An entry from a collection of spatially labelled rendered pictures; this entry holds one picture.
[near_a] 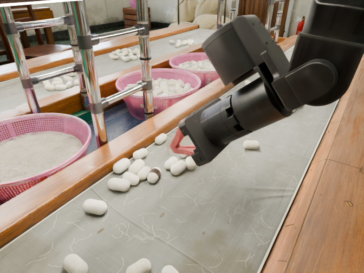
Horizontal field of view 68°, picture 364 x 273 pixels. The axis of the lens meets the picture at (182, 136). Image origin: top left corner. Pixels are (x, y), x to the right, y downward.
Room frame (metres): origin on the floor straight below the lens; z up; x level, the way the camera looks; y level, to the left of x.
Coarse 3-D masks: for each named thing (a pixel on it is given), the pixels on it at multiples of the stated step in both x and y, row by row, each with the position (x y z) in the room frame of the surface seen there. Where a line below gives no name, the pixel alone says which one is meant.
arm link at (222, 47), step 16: (240, 16) 0.32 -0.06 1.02; (256, 16) 0.34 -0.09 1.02; (224, 32) 0.32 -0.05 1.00; (240, 32) 0.31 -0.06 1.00; (256, 32) 0.31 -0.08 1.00; (208, 48) 0.33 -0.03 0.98; (224, 48) 0.31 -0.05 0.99; (240, 48) 0.31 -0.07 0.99; (256, 48) 0.30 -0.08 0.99; (272, 48) 0.31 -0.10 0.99; (224, 64) 0.31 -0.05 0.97; (240, 64) 0.30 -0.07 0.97; (256, 64) 0.30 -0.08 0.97; (272, 64) 0.28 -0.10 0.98; (288, 64) 0.31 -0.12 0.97; (304, 64) 0.25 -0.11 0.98; (320, 64) 0.24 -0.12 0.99; (224, 80) 0.31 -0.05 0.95; (288, 80) 0.25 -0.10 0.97; (304, 80) 0.24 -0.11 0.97; (320, 80) 0.24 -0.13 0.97; (336, 80) 0.24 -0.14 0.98; (288, 96) 0.26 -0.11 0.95; (304, 96) 0.24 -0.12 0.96; (320, 96) 0.24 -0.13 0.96
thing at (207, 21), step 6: (198, 18) 3.91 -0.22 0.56; (204, 18) 3.87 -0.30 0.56; (210, 18) 3.85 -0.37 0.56; (216, 18) 3.88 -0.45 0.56; (222, 18) 3.89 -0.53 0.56; (228, 18) 3.89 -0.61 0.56; (198, 24) 3.81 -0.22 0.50; (204, 24) 3.76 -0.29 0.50; (210, 24) 3.74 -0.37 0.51; (216, 24) 3.75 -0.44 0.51
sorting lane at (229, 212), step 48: (192, 144) 0.50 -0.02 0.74; (240, 144) 0.50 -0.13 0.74; (288, 144) 0.50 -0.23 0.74; (96, 192) 0.35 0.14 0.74; (144, 192) 0.35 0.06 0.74; (192, 192) 0.35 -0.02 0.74; (240, 192) 0.35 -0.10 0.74; (288, 192) 0.35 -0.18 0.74; (48, 240) 0.25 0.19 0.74; (96, 240) 0.25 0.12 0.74; (144, 240) 0.25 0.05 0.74; (192, 240) 0.25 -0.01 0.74; (240, 240) 0.25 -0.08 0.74
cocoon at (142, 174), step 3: (144, 168) 0.39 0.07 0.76; (147, 168) 0.39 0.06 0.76; (150, 168) 0.40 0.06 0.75; (141, 171) 0.38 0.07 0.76; (144, 171) 0.38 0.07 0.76; (147, 171) 0.39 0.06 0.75; (138, 174) 0.38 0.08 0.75; (141, 174) 0.38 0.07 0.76; (144, 174) 0.38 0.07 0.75; (147, 174) 0.38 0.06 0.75; (141, 177) 0.37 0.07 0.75; (144, 177) 0.37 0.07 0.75
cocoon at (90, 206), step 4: (88, 200) 0.31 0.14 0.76; (92, 200) 0.31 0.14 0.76; (96, 200) 0.31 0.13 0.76; (100, 200) 0.31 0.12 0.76; (84, 204) 0.30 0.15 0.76; (88, 204) 0.30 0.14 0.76; (92, 204) 0.30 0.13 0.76; (96, 204) 0.30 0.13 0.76; (100, 204) 0.30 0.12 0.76; (104, 204) 0.30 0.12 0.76; (84, 208) 0.30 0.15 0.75; (88, 208) 0.30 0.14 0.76; (92, 208) 0.29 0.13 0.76; (96, 208) 0.29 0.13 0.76; (100, 208) 0.29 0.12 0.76; (104, 208) 0.30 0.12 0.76; (88, 212) 0.30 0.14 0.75; (92, 212) 0.29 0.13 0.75; (96, 212) 0.29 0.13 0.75; (100, 212) 0.29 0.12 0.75; (104, 212) 0.30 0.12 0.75
